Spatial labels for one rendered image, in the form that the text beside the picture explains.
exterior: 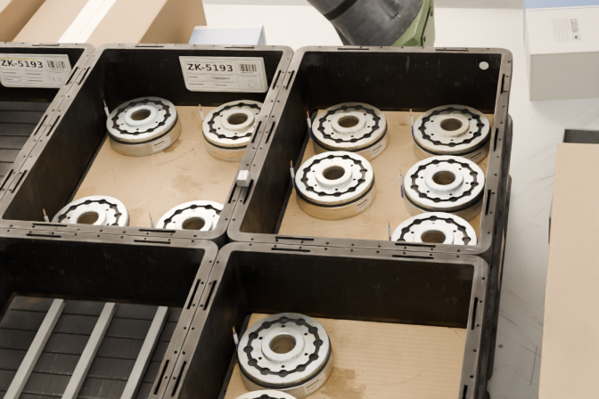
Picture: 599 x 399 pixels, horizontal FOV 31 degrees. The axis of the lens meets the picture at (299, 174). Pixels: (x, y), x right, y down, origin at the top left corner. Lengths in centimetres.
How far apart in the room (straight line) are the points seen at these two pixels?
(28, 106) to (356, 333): 71
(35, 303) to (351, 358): 41
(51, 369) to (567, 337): 58
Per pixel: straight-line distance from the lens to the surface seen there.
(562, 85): 177
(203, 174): 150
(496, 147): 135
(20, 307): 139
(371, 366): 122
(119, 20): 183
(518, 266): 150
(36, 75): 170
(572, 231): 126
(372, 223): 138
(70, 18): 187
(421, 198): 137
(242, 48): 155
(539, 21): 181
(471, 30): 196
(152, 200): 148
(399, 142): 150
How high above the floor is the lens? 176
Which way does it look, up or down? 39 degrees down
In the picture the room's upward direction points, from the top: 9 degrees counter-clockwise
